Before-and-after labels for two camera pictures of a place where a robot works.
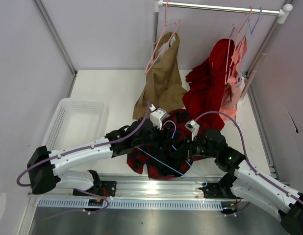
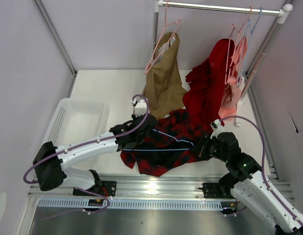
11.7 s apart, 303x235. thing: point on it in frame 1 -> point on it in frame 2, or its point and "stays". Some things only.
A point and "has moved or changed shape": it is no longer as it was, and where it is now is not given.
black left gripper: [164, 141] -> [134, 118]
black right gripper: [187, 149] -> [204, 145]
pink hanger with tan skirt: [165, 25] stays
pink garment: [228, 111] stays
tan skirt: [163, 87] stays
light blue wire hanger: [170, 167] has moved or changed shape
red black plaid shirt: [169, 159] has moved or changed shape
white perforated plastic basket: [76, 121] stays
